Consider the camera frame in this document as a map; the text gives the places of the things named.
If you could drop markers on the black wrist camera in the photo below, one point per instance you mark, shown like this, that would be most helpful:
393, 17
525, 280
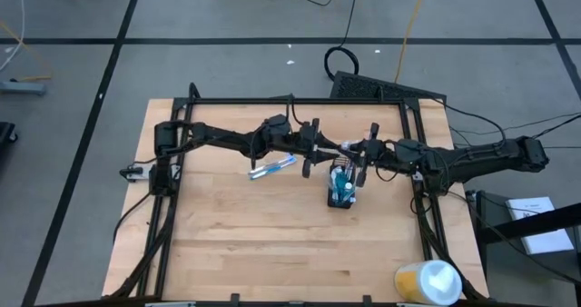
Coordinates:
407, 150
277, 125

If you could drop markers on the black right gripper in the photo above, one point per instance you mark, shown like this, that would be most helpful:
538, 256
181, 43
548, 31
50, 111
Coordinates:
379, 150

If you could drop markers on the black mesh computer case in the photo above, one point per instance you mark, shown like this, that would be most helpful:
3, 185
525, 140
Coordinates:
363, 86

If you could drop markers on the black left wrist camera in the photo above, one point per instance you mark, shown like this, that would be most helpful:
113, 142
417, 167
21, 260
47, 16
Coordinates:
277, 125

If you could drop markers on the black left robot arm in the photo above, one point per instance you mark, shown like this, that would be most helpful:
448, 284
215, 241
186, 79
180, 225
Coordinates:
218, 136

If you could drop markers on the black aluminium table frame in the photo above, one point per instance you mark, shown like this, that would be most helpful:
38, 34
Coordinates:
318, 101

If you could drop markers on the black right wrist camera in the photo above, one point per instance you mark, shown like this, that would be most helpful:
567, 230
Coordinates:
407, 150

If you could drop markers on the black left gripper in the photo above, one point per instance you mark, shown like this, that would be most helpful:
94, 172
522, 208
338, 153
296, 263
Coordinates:
306, 143

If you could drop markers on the yellow canister white lid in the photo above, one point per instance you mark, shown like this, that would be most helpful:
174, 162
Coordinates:
429, 282

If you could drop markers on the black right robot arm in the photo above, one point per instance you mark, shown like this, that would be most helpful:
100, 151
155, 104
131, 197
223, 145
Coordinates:
490, 159

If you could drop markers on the white booklet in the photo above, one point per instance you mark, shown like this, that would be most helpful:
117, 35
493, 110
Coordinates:
551, 244

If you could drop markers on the grey table foot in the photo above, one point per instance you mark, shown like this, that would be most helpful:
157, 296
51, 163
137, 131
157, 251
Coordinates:
22, 88

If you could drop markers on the black floor object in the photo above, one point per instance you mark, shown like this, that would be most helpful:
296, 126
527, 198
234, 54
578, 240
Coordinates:
5, 134

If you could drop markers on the black side stand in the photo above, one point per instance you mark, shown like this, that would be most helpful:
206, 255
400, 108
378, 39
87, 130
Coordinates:
522, 225

